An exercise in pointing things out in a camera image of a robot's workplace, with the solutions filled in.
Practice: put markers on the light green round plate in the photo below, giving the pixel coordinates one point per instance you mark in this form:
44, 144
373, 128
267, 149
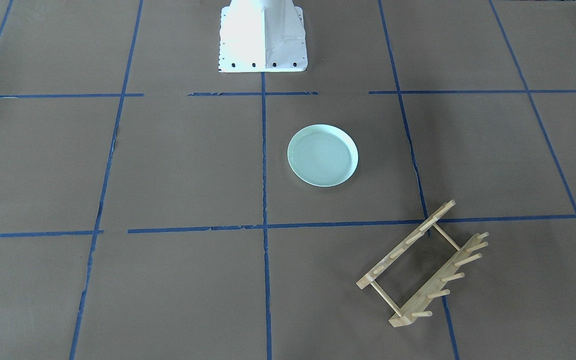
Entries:
322, 155

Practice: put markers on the wooden dish rack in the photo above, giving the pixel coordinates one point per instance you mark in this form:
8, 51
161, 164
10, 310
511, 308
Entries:
426, 260

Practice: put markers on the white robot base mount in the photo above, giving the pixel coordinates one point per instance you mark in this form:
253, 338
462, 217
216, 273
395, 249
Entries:
258, 36

